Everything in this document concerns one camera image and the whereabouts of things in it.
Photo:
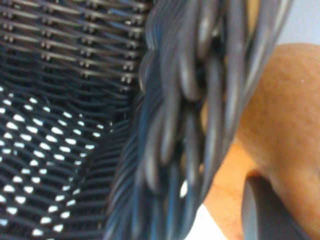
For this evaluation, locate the orange with knobbed stem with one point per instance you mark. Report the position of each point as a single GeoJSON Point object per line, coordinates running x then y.
{"type": "Point", "coordinates": [287, 125]}

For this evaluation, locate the dark brown woven basket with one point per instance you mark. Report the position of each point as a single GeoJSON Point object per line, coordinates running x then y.
{"type": "Point", "coordinates": [75, 125]}

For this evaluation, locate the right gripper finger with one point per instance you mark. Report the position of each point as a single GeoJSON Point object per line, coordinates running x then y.
{"type": "Point", "coordinates": [262, 215]}

